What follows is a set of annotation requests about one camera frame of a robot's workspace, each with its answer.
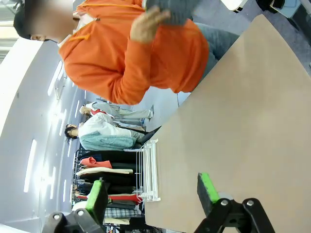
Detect clear acrylic can dispenser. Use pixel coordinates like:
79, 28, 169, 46
135, 138, 161, 202

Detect blue jeans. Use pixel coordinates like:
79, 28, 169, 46
191, 22, 240, 73

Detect black-haired mannequin white shirt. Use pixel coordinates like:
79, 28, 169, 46
64, 114, 146, 146

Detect teal fleece garment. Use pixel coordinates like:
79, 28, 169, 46
80, 134, 137, 151

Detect grey plastic basket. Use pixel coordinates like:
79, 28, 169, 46
142, 0, 202, 26

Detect person in orange hoodie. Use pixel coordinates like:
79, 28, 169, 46
58, 0, 210, 105

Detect person's left hand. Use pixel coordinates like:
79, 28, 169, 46
130, 6, 172, 45

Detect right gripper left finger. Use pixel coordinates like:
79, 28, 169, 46
41, 178, 110, 233

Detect rack of dark garments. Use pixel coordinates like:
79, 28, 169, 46
71, 149, 146, 226

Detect person's left forearm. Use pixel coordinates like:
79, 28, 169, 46
106, 36, 161, 105

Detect mannequin in grey suit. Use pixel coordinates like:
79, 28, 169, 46
79, 101, 155, 121

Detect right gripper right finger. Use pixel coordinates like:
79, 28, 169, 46
194, 172, 276, 233

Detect white side table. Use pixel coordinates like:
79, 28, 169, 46
220, 0, 246, 12

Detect person's head black hair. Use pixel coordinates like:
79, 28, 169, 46
13, 0, 73, 42

